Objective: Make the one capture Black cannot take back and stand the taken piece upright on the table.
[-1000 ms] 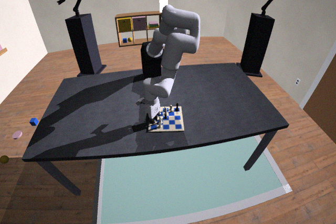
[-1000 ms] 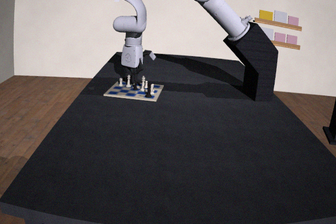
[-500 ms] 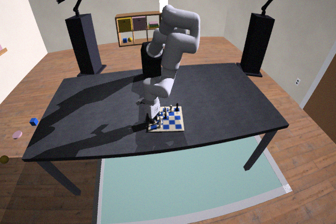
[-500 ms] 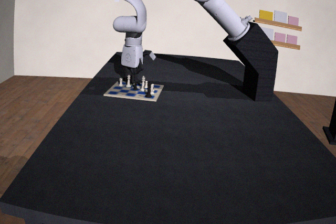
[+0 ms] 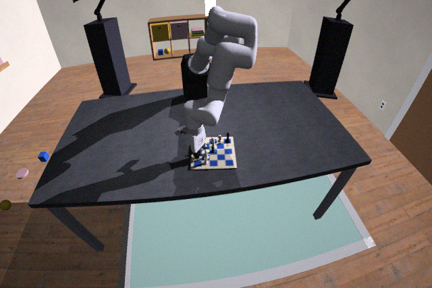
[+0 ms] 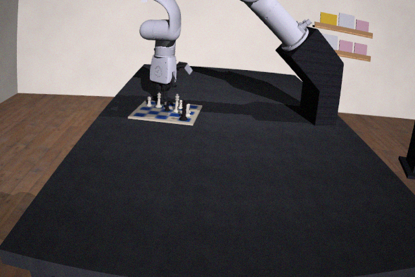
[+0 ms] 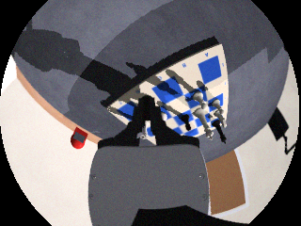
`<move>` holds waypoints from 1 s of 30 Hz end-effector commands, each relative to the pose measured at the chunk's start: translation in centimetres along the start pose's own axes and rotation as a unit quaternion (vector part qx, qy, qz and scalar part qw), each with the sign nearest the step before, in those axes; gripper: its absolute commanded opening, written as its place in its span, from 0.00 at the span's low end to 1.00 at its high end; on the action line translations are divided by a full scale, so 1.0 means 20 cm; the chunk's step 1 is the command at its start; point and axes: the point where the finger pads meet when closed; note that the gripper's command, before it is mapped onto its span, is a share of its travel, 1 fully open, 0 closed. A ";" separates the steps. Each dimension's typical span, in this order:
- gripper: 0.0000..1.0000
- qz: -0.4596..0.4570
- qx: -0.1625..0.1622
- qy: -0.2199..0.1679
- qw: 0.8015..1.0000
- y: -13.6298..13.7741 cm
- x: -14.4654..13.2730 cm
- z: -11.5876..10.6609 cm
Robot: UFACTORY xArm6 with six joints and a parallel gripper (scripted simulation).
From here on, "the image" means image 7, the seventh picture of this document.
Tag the blue and white chessboard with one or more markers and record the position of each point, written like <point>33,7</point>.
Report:
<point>173,89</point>

